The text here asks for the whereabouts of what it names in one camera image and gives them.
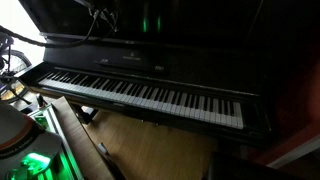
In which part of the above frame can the black upright piano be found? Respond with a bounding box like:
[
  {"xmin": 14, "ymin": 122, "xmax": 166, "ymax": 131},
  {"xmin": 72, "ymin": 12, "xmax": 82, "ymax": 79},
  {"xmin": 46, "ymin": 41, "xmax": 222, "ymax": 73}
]
[{"xmin": 18, "ymin": 0, "xmax": 320, "ymax": 151}]

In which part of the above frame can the black piano bench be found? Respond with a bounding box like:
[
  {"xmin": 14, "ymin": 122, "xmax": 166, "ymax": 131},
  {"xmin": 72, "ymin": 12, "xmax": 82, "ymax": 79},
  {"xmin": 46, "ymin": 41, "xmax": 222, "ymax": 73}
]
[{"xmin": 205, "ymin": 151, "xmax": 306, "ymax": 180}]

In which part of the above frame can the black upright post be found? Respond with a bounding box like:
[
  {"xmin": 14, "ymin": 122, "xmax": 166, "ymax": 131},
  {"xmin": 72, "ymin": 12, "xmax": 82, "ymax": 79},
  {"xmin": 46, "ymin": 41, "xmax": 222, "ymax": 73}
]
[{"xmin": 35, "ymin": 93, "xmax": 47, "ymax": 108}]

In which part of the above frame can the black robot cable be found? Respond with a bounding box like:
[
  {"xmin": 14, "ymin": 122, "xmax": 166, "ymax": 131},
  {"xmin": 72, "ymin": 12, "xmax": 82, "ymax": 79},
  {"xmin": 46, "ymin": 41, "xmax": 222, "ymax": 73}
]
[{"xmin": 0, "ymin": 0, "xmax": 120, "ymax": 50}]

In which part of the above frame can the aluminium frame rail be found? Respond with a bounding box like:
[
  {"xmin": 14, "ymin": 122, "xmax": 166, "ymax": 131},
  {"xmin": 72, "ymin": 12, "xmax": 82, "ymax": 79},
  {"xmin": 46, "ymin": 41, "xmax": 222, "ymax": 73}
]
[{"xmin": 28, "ymin": 103, "xmax": 85, "ymax": 180}]

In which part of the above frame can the wooden table board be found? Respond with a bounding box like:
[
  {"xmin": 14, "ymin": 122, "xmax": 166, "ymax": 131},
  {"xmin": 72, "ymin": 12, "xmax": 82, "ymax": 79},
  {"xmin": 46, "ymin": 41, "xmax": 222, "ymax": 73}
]
[{"xmin": 49, "ymin": 96, "xmax": 115, "ymax": 180}]

